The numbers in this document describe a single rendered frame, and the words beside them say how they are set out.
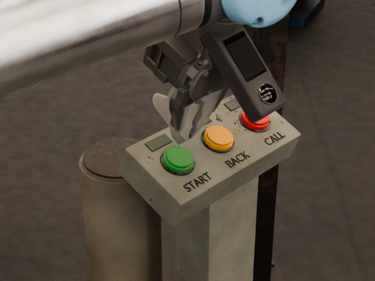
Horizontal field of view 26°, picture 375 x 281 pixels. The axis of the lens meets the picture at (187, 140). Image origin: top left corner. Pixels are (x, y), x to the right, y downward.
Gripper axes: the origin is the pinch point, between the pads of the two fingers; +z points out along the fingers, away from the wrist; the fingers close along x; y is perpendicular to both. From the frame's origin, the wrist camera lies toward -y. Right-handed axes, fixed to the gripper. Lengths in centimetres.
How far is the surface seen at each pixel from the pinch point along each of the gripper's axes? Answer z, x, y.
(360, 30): 88, -168, 55
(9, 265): 82, -9, 38
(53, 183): 88, -35, 56
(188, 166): 3.5, 0.0, -1.7
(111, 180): 16.6, 1.0, 8.9
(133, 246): 27.1, -0.7, 3.0
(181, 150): 3.2, -0.8, 0.7
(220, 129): 3.2, -8.2, 0.7
